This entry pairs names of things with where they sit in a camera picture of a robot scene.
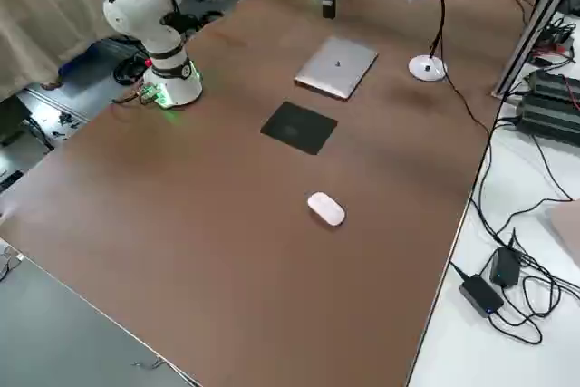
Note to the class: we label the beige curtain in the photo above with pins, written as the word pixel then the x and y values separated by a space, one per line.
pixel 45 6

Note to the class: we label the white computer mouse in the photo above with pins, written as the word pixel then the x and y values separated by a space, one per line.
pixel 326 209

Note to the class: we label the blue floor object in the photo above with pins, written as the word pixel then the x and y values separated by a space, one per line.
pixel 84 63

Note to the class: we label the aluminium camera post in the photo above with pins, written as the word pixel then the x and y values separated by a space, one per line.
pixel 534 29

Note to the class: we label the pale pink flat object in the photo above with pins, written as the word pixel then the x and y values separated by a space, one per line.
pixel 568 228

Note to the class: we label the black electronics box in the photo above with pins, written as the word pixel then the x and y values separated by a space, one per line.
pixel 553 110

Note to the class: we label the black mouse pad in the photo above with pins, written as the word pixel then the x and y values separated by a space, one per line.
pixel 299 128

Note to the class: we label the silver closed laptop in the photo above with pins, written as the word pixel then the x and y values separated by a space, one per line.
pixel 317 74

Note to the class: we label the black floor box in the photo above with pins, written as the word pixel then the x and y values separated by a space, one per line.
pixel 11 119

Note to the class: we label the black power adapter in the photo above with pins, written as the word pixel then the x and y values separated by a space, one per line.
pixel 504 269

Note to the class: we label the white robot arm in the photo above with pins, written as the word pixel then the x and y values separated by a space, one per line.
pixel 136 6

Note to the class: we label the green circuit board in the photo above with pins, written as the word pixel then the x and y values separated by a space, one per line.
pixel 148 93

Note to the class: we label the black flat hub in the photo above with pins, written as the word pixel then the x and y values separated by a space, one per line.
pixel 482 296

